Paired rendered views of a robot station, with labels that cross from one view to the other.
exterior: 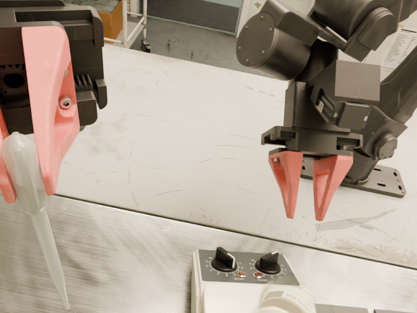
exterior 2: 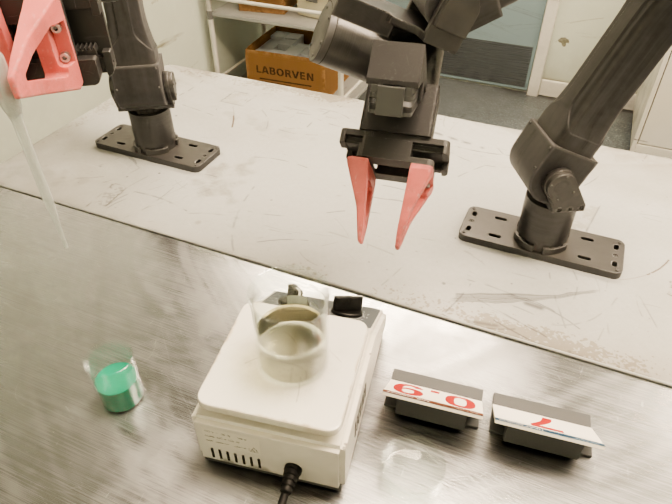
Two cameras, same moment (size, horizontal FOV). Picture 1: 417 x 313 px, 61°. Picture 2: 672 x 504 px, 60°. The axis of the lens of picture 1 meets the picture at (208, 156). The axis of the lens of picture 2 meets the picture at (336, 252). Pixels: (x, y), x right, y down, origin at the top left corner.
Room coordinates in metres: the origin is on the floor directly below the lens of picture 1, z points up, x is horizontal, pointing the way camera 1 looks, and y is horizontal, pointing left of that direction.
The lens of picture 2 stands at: (-0.14, -0.25, 1.37)
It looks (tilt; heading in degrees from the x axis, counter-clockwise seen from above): 40 degrees down; 23
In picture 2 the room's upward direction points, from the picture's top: straight up
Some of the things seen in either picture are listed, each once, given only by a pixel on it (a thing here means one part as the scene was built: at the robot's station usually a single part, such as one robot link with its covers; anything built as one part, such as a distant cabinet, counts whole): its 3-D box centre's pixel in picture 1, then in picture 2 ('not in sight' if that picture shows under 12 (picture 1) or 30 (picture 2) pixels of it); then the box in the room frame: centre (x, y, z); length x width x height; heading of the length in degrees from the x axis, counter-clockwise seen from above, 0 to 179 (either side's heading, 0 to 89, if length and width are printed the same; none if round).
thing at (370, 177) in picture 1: (357, 159); (546, 218); (0.50, -0.27, 0.94); 0.20 x 0.07 x 0.08; 90
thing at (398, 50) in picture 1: (404, 49); not in sight; (2.46, -1.18, 0.40); 0.24 x 0.01 x 0.30; 90
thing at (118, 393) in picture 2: not in sight; (115, 377); (0.09, 0.07, 0.93); 0.04 x 0.04 x 0.06
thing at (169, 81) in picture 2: not in sight; (146, 90); (0.50, 0.33, 1.00); 0.09 x 0.06 x 0.06; 122
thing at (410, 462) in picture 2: not in sight; (412, 469); (0.12, -0.21, 0.91); 0.06 x 0.06 x 0.02
